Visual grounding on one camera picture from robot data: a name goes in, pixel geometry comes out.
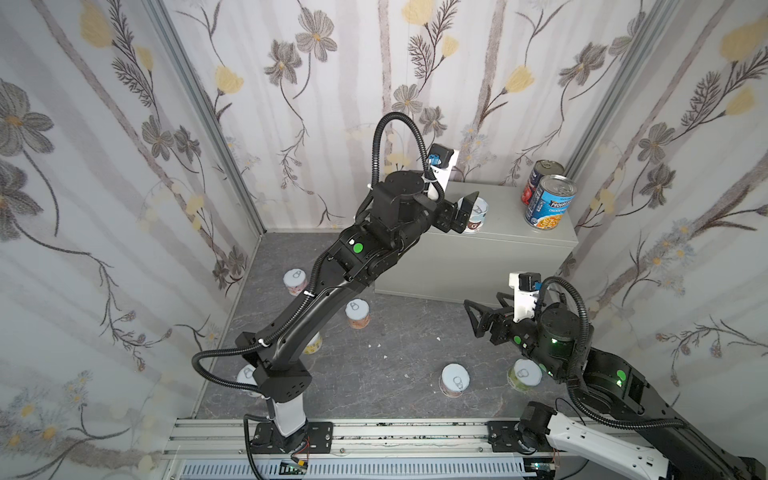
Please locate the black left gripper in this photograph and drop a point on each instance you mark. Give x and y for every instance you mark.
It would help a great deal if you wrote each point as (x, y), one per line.
(448, 215)

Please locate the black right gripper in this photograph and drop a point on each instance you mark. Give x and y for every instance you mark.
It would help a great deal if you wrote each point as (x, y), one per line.
(498, 327)

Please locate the grey-label small can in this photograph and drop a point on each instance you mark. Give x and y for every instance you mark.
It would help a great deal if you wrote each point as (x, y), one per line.
(477, 216)

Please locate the red and navy tall can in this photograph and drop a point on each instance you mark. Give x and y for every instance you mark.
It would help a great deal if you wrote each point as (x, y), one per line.
(540, 169)

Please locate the blue soup can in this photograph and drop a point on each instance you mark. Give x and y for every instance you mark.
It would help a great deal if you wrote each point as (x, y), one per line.
(550, 201)

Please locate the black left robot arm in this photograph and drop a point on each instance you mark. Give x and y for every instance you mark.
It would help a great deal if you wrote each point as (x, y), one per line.
(397, 210)

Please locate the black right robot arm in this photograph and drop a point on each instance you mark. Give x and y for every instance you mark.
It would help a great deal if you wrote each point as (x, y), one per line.
(547, 320)

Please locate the grey metal cabinet box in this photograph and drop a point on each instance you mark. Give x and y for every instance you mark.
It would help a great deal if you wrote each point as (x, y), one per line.
(454, 267)

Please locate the green small can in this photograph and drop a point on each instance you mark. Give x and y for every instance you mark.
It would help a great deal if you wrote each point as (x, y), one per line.
(524, 375)

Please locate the brown-label small can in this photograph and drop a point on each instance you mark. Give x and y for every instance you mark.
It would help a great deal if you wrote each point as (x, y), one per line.
(454, 380)

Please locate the orange small can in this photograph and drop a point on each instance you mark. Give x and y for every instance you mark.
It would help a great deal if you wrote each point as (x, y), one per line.
(358, 313)

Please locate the yellow small can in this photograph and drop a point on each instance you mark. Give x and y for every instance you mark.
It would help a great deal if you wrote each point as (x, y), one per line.
(314, 345)

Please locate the pink small can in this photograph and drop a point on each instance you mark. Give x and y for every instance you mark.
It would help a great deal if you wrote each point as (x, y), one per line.
(295, 281)

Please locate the white can near left base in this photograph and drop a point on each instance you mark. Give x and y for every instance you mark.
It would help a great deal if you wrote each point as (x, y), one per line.
(245, 376)

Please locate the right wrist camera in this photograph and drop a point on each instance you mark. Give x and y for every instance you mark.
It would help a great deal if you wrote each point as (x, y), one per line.
(525, 287)

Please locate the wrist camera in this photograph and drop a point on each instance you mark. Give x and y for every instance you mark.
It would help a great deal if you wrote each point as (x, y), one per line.
(442, 160)
(525, 287)

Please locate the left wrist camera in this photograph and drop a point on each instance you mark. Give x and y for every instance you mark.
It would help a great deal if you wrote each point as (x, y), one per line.
(442, 160)

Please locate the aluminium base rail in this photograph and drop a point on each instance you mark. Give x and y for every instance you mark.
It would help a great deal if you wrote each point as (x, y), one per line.
(353, 439)

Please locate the white slotted cable duct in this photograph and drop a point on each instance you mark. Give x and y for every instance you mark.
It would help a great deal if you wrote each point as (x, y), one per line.
(362, 468)

